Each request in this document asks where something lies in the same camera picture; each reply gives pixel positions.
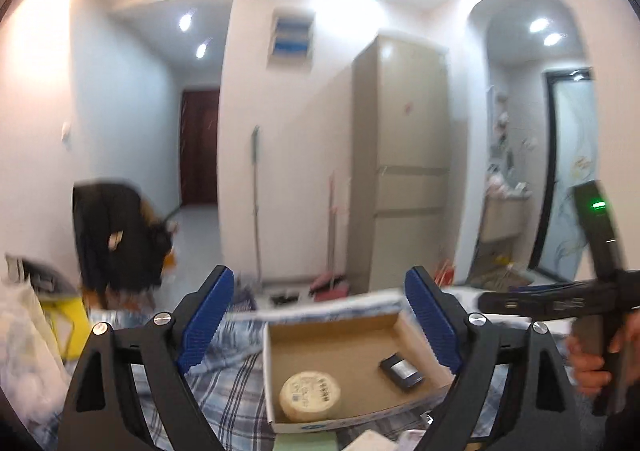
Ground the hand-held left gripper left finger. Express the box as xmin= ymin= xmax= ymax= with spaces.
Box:
xmin=56 ymin=265 xmax=236 ymax=451

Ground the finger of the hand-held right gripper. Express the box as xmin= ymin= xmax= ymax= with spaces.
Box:
xmin=507 ymin=282 xmax=591 ymax=294
xmin=477 ymin=291 xmax=598 ymax=319

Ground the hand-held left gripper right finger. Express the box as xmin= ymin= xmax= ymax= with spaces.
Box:
xmin=404 ymin=265 xmax=583 ymax=451

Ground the cardboard box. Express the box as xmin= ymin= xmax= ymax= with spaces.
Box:
xmin=262 ymin=303 xmax=466 ymax=434

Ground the white battery-powered device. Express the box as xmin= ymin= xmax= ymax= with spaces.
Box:
xmin=350 ymin=428 xmax=396 ymax=451

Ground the person's right hand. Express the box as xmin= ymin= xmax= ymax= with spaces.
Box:
xmin=565 ymin=308 xmax=640 ymax=398

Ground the small black battery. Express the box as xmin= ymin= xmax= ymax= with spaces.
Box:
xmin=379 ymin=353 xmax=426 ymax=389

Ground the black-framed glass door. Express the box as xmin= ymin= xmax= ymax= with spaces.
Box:
xmin=530 ymin=68 xmax=601 ymax=292

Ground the sink cabinet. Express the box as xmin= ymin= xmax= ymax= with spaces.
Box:
xmin=477 ymin=194 xmax=531 ymax=247

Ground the blue plaid blanket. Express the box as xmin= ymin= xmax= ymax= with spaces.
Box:
xmin=30 ymin=288 xmax=506 ymax=451

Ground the red broom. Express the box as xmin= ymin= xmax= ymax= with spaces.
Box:
xmin=310 ymin=171 xmax=351 ymax=302

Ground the grey mop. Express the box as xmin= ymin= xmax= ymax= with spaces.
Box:
xmin=248 ymin=125 xmax=266 ymax=289

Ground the round yellow tin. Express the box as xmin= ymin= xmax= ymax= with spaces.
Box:
xmin=278 ymin=370 xmax=344 ymax=423

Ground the yellow box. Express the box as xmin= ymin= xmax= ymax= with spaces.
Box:
xmin=40 ymin=296 xmax=93 ymax=362

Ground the beige refrigerator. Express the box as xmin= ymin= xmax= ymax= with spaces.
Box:
xmin=346 ymin=34 xmax=451 ymax=294

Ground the brown wooden door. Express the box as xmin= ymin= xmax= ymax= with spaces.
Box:
xmin=180 ymin=87 xmax=221 ymax=207

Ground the white plastic bag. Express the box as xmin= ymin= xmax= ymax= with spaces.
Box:
xmin=0 ymin=276 xmax=71 ymax=432

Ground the wall shelf with toiletries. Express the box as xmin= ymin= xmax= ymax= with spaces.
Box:
xmin=487 ymin=86 xmax=513 ymax=172

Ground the wall electrical panel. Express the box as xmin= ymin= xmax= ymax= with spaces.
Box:
xmin=270 ymin=8 xmax=316 ymax=69

